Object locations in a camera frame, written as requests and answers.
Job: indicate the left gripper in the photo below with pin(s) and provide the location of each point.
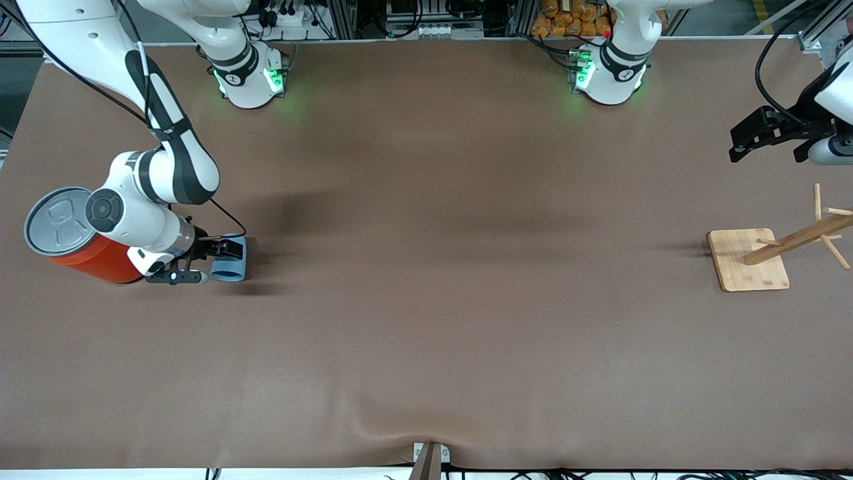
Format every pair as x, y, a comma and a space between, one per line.
804, 114

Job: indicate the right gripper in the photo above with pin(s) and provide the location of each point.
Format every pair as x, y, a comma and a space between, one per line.
205, 248

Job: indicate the blue cup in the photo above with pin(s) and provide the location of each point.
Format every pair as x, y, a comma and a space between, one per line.
230, 272

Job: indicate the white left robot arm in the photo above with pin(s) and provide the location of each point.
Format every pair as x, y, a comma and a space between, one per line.
610, 80

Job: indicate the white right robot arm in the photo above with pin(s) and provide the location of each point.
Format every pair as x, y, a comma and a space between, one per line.
126, 226

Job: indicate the wooden cup rack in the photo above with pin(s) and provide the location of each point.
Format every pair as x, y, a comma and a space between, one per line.
750, 266

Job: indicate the red can with grey lid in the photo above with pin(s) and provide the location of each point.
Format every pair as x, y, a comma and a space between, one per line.
56, 223

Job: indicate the brown table mat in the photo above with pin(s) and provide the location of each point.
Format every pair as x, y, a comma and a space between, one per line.
426, 266

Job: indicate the orange bread pile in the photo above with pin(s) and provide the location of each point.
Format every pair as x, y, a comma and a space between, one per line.
566, 20

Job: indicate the white power strip with plugs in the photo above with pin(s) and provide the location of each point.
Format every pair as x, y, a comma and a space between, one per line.
293, 16

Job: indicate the white socket strip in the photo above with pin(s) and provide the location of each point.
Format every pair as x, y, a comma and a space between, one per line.
433, 31

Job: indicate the black electronics box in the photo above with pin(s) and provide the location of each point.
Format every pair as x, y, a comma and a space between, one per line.
413, 10

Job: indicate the aluminium profile rail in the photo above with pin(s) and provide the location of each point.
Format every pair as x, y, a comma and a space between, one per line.
816, 41

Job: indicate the aluminium frame post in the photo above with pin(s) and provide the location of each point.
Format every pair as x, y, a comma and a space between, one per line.
520, 16
344, 16

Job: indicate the metal camera post bracket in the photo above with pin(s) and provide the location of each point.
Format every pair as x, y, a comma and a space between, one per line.
426, 466

